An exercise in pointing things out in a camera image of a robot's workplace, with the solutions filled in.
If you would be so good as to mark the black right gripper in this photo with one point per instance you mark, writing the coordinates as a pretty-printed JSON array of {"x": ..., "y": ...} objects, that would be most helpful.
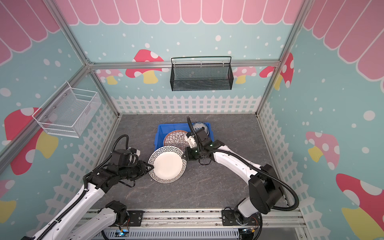
[{"x": 200, "y": 137}]

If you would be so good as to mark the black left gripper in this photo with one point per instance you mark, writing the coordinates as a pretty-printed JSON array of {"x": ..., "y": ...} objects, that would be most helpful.
[{"x": 142, "y": 169}]

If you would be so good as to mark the white plate black rim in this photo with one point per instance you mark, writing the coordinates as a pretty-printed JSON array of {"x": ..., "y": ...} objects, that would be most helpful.
[{"x": 169, "y": 164}]

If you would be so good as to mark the brown floral pattern plate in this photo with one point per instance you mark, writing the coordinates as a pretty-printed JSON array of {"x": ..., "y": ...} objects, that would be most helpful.
[{"x": 176, "y": 139}]

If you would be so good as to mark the blue floral ceramic bowl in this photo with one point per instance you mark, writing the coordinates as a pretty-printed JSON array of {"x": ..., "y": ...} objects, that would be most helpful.
[{"x": 200, "y": 125}]

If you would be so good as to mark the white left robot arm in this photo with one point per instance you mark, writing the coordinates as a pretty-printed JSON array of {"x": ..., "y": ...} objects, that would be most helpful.
[{"x": 120, "y": 166}]

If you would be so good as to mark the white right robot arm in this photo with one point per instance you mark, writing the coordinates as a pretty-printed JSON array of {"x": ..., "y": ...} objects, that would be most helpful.
[{"x": 265, "y": 187}]

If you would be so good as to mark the blue plastic bin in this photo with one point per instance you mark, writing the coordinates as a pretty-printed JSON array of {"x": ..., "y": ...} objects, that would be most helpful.
[{"x": 164, "y": 129}]

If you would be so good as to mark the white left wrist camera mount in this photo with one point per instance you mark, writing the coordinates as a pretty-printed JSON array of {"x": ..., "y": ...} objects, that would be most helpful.
[{"x": 133, "y": 151}]

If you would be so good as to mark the black mesh wall basket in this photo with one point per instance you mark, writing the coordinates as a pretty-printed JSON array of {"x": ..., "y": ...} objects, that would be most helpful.
[{"x": 210, "y": 73}]

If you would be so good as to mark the white wire wall basket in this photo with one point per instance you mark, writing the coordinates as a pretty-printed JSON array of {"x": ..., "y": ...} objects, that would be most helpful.
[{"x": 68, "y": 113}]

